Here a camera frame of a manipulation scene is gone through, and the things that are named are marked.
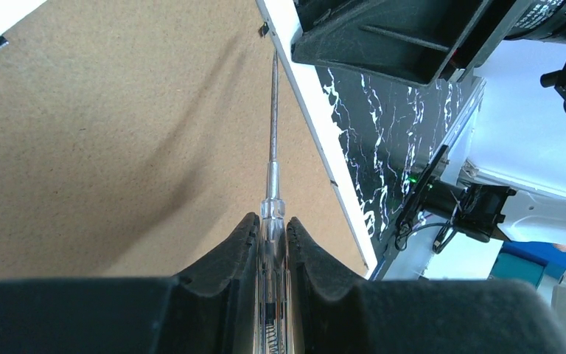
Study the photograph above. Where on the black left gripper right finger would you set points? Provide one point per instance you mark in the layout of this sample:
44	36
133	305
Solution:
337	311

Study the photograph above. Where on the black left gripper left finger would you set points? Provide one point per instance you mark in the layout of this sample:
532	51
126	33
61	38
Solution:
206	308

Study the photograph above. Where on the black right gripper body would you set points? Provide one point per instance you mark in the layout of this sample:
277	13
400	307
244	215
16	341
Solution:
543	21

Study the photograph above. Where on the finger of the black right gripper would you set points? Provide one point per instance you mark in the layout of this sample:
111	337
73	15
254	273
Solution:
409	41

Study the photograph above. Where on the clear tester screwdriver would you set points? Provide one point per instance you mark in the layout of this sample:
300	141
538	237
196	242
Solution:
273	325

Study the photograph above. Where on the white picture frame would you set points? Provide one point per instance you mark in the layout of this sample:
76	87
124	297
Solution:
133	135

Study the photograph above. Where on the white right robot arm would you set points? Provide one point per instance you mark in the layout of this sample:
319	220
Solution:
388	130

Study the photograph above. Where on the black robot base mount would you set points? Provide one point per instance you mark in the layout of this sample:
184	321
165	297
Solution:
475	211

